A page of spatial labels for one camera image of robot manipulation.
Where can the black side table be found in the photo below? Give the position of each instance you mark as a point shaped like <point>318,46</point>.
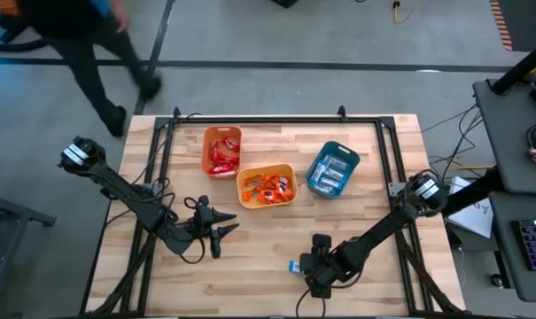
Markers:
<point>37,215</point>

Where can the orange plastic bin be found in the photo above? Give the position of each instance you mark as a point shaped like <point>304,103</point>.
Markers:
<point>205,133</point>

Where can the grey desk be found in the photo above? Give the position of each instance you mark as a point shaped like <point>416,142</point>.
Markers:
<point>502,133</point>
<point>504,248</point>

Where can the yellow plastic bin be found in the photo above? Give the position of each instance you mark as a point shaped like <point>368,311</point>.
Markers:
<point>267,169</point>

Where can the black pole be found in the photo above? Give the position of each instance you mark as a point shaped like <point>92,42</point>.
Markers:
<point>520,71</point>

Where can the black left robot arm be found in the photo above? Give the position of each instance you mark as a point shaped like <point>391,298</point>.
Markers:
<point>130,195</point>

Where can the white paper sheet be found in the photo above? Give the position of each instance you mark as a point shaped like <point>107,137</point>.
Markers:
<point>476,219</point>

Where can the orange vacuum cleaner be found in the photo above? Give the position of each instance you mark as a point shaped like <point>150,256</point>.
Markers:
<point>8,6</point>

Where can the black aluminium table frame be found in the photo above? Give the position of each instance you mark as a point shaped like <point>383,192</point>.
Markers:
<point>272,120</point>

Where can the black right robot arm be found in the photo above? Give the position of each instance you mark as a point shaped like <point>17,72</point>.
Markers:
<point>382,230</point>

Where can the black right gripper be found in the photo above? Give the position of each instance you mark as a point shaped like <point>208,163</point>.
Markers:
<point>323,268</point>

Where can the small black round object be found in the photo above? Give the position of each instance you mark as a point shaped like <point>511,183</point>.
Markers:
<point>498,281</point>

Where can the silver metal bracket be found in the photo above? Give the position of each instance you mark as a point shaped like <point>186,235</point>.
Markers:
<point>396,189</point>

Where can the walking person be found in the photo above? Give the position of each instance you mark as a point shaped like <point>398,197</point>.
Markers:
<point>81,57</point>

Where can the teal plastic bin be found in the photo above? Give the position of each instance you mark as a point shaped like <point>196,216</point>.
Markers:
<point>351,157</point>

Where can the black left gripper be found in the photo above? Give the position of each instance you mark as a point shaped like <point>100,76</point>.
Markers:
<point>204,223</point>

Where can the black desk leg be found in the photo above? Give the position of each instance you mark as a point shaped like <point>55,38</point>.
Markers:
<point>471,192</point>

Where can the black backlit keyboard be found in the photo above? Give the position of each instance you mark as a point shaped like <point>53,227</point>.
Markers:
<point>535,246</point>

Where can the dark mat striped edge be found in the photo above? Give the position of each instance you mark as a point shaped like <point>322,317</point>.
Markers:
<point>529,22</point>

